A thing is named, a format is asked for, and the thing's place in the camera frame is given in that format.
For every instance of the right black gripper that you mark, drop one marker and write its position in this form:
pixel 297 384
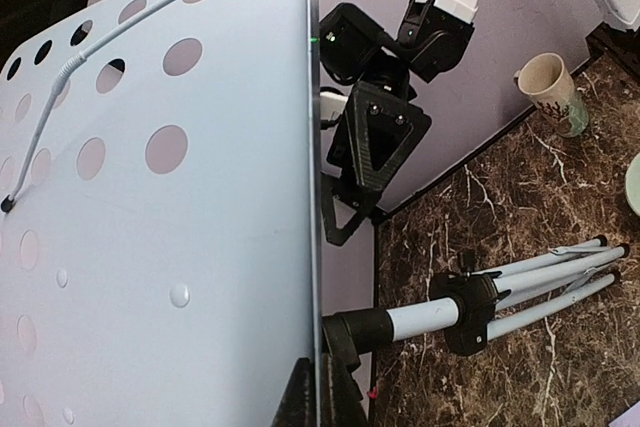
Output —
pixel 383 129

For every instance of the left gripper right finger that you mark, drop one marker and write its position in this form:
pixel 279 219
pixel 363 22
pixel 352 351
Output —
pixel 340 399

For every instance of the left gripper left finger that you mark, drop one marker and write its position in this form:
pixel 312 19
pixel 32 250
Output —
pixel 297 405

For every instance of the light blue music stand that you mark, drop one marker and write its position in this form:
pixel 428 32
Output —
pixel 161 223

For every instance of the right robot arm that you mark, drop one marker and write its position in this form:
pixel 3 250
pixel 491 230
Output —
pixel 440 80

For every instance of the beige green ceramic mug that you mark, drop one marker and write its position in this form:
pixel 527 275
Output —
pixel 547 83

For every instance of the pale green ceramic bowl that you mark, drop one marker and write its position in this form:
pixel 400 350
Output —
pixel 632 185

